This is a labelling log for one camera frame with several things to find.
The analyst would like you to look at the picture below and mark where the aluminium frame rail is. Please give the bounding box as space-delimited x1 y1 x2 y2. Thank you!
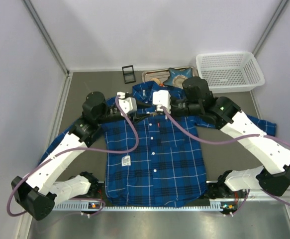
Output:
25 180 290 212

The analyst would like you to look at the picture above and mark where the blue star-shaped dish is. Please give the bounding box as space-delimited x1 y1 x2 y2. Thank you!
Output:
163 67 198 89

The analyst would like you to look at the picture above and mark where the blue plaid shirt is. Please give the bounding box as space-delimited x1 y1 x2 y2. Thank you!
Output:
39 81 277 208

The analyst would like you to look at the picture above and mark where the silver metal tray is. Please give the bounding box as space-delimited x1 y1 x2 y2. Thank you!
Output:
142 66 198 83

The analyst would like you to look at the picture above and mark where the white plastic basket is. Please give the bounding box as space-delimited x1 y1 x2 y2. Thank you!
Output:
196 51 265 94

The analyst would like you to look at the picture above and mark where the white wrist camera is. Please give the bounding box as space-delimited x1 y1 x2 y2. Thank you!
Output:
117 92 137 115
152 90 171 113

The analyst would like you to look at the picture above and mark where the orange cup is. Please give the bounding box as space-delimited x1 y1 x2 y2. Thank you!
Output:
150 78 163 86

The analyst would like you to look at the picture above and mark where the black brooch box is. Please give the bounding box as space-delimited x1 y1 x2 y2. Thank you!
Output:
122 65 136 84

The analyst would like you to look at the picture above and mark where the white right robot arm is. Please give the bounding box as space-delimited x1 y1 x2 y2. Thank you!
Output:
167 77 290 197

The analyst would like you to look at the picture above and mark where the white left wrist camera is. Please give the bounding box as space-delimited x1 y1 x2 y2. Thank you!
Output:
117 92 137 115

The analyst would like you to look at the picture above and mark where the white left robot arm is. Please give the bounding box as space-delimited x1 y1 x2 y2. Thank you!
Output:
6 92 150 221

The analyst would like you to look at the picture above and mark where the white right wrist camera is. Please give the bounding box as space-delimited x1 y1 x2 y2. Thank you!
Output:
152 90 171 113

